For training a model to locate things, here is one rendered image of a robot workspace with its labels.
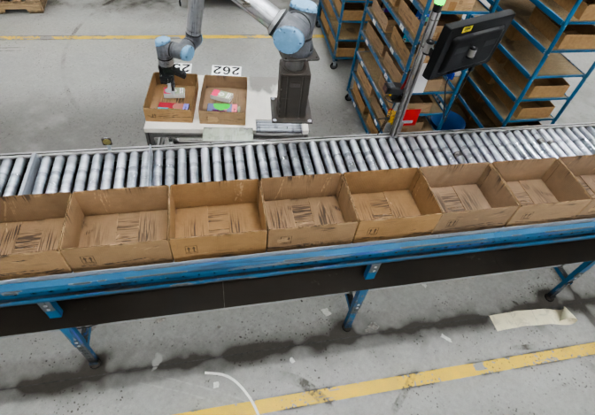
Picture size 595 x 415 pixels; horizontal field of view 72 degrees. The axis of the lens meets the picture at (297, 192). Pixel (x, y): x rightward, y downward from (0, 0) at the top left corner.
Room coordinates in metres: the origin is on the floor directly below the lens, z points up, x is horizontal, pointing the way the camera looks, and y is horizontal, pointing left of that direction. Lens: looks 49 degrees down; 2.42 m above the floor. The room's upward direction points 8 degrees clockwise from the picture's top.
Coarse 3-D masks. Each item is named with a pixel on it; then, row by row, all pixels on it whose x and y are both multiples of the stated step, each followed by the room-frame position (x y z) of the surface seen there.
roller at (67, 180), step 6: (72, 156) 1.50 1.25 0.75; (66, 162) 1.46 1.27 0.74; (72, 162) 1.46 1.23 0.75; (66, 168) 1.41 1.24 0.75; (72, 168) 1.42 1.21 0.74; (66, 174) 1.37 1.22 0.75; (72, 174) 1.38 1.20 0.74; (66, 180) 1.33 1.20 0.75; (72, 180) 1.35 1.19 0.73; (66, 186) 1.29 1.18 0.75
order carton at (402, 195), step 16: (352, 176) 1.38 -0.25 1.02; (368, 176) 1.41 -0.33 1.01; (384, 176) 1.43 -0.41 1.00; (400, 176) 1.46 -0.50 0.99; (416, 176) 1.46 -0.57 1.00; (352, 192) 1.39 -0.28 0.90; (368, 192) 1.41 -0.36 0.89; (384, 192) 1.43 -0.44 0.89; (400, 192) 1.45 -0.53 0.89; (416, 192) 1.41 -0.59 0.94; (368, 208) 1.31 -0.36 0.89; (384, 208) 1.33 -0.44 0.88; (400, 208) 1.34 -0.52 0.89; (416, 208) 1.35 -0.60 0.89; (432, 208) 1.27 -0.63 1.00; (368, 224) 1.10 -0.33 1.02; (384, 224) 1.13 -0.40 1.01; (400, 224) 1.15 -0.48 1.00; (416, 224) 1.17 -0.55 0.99; (432, 224) 1.20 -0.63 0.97; (352, 240) 1.10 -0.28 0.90; (368, 240) 1.11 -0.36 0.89
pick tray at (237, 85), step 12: (204, 84) 2.21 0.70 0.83; (216, 84) 2.30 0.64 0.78; (228, 84) 2.31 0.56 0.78; (240, 84) 2.32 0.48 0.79; (204, 96) 2.16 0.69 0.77; (240, 96) 2.23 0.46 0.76; (204, 108) 2.06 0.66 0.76; (240, 108) 2.11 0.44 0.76; (204, 120) 1.92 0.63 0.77; (216, 120) 1.93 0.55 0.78; (228, 120) 1.94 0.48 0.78; (240, 120) 1.95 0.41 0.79
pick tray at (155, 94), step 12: (156, 72) 2.24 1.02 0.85; (156, 84) 2.23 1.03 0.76; (180, 84) 2.27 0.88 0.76; (192, 84) 2.28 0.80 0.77; (156, 96) 2.11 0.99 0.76; (192, 96) 2.16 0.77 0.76; (144, 108) 1.87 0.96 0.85; (156, 108) 1.99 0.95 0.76; (192, 108) 1.96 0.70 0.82; (156, 120) 1.88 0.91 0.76; (168, 120) 1.89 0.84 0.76; (180, 120) 1.90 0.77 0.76; (192, 120) 1.92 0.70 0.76
